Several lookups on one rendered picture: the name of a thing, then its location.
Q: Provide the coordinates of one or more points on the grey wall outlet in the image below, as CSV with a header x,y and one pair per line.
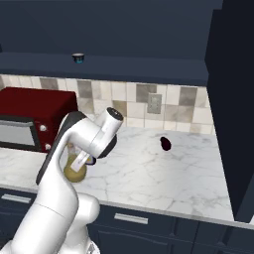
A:
x,y
154,103

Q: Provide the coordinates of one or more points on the small black blue cup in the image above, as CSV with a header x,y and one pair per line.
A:
x,y
78,58

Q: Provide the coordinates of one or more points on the red microwave oven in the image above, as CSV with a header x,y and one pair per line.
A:
x,y
36,102

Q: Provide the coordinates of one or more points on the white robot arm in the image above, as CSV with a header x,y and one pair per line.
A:
x,y
56,205

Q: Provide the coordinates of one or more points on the navy open wall cabinet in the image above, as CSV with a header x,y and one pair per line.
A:
x,y
132,39

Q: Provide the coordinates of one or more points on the dark maroon condiment bottle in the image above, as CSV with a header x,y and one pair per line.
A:
x,y
165,144

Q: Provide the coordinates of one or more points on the navy drawer front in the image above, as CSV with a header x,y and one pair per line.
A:
x,y
158,221
218,233
13,206

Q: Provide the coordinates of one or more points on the olive yellow oil vinegar bottle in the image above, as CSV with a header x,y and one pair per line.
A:
x,y
73,174

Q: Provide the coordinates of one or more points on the grey microwave door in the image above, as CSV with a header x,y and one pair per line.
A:
x,y
16,134

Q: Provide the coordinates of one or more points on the navy cabinet door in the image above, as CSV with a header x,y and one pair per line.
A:
x,y
234,109

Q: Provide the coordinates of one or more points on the navy base cupboard door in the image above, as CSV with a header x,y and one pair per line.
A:
x,y
132,243

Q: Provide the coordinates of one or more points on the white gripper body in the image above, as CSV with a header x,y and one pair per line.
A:
x,y
79,162

